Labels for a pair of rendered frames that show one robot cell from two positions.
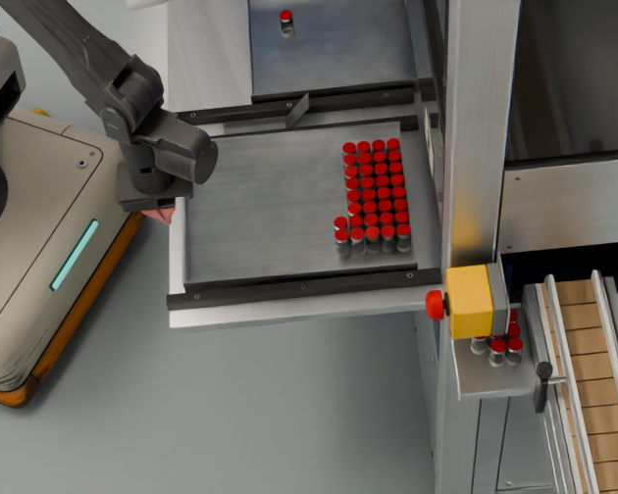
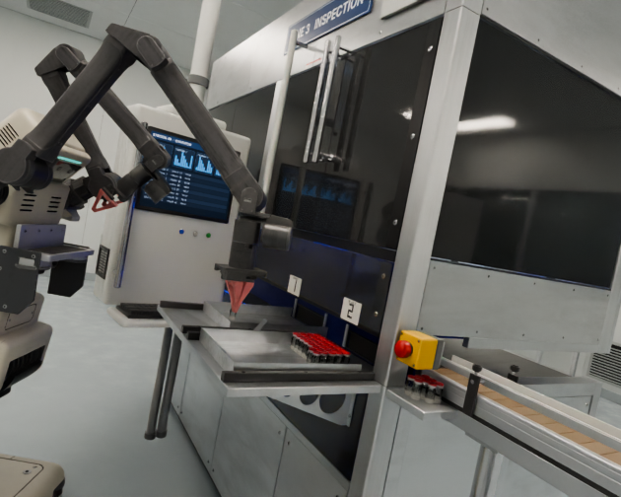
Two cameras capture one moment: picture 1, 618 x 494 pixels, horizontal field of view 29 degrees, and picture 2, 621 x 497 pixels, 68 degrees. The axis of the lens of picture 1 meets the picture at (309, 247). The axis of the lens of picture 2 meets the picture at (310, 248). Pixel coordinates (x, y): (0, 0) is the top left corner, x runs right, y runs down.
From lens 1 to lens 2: 130 cm
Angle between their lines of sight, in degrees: 60
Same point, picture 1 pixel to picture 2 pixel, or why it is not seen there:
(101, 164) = (41, 471)
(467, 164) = (419, 248)
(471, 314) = (429, 341)
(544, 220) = (438, 307)
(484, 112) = (432, 210)
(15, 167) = not seen: outside the picture
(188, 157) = (287, 226)
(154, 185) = (248, 261)
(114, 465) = not seen: outside the picture
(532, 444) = not seen: outside the picture
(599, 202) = (458, 299)
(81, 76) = (237, 169)
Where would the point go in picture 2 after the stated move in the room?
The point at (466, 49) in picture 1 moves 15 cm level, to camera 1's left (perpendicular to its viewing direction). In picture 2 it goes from (434, 164) to (387, 148)
